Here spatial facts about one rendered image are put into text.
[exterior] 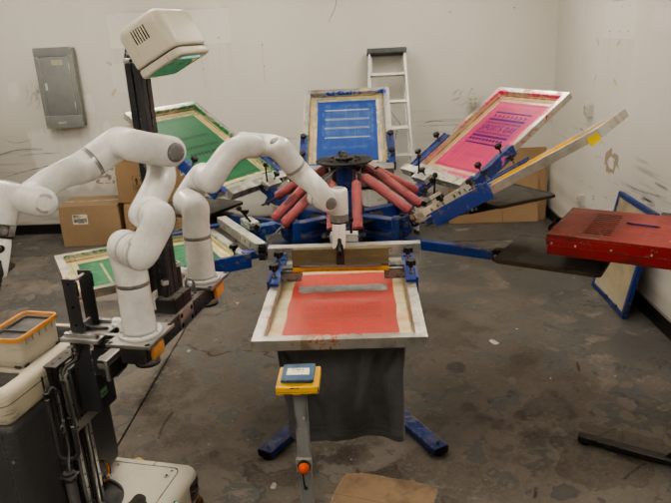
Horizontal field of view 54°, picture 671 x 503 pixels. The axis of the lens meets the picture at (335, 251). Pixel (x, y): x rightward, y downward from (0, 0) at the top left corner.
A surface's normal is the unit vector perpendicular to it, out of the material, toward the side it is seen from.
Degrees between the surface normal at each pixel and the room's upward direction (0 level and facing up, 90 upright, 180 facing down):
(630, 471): 0
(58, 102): 90
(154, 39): 90
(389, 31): 90
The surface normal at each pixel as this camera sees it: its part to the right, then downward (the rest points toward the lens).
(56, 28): -0.04, 0.33
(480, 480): -0.05, -0.94
